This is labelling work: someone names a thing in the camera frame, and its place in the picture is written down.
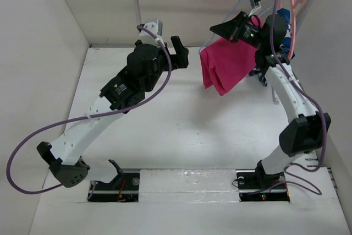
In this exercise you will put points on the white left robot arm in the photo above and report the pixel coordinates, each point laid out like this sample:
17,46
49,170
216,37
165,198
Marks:
143,69

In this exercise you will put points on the pink plastic hanger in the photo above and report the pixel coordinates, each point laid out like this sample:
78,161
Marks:
293,22

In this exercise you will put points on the blue wire hanger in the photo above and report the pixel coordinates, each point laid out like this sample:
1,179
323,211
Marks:
205,44

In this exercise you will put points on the blue patterned garment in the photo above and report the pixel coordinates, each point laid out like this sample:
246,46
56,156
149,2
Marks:
285,45

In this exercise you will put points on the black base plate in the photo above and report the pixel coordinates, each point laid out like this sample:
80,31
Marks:
127,190
254,188

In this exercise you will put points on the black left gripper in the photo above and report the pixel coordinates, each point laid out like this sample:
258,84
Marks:
179,60

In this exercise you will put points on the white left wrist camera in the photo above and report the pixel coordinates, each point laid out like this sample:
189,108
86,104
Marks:
155,26

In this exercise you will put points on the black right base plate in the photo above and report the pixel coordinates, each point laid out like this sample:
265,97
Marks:
254,188

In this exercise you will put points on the pink trousers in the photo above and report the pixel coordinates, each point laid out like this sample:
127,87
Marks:
224,64

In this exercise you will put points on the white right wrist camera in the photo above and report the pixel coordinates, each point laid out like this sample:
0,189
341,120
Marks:
255,7

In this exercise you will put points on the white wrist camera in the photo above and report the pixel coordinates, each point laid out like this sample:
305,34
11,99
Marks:
155,26
255,7

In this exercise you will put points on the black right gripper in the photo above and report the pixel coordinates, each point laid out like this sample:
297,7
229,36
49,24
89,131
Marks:
232,28

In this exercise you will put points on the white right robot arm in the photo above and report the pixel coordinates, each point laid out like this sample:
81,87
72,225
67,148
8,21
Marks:
307,123

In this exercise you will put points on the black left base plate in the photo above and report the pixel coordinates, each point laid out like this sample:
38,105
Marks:
127,190

